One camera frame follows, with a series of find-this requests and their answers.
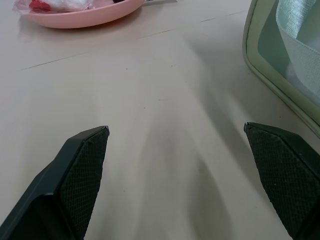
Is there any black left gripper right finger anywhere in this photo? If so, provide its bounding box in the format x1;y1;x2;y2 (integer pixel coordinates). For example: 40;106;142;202
243;121;320;240

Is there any clear plastic snack wrapper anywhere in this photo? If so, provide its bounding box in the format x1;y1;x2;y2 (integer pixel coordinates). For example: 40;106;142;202
46;0;96;13

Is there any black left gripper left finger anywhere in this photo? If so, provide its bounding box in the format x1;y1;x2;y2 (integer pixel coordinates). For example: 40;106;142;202
0;125;111;240

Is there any pink plastic plate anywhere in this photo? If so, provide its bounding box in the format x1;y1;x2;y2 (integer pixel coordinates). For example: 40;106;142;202
20;0;146;29

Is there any clear wrapped red snack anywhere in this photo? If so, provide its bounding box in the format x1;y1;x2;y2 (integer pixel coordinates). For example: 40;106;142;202
12;0;52;17

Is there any light green lunch bag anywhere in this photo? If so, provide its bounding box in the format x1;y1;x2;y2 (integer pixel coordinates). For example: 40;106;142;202
242;0;320;139

